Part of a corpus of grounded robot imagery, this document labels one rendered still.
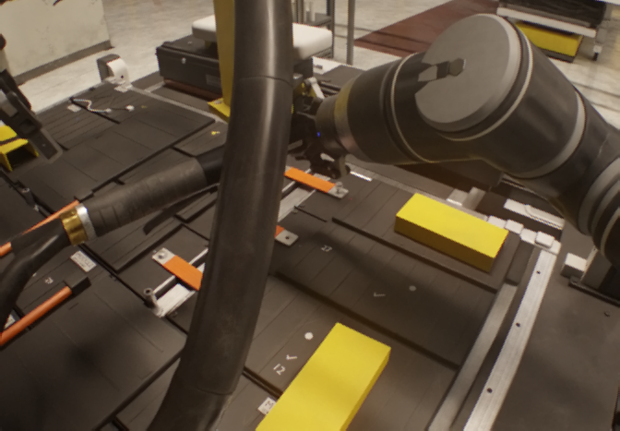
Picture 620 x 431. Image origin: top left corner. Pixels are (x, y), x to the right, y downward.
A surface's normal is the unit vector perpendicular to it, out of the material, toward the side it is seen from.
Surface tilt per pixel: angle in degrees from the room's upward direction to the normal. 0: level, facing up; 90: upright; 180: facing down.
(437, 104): 62
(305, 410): 0
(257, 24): 46
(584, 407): 0
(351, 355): 0
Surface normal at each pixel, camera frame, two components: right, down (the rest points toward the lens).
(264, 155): 0.47, -0.04
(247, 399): -0.01, -0.79
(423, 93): -0.86, -0.24
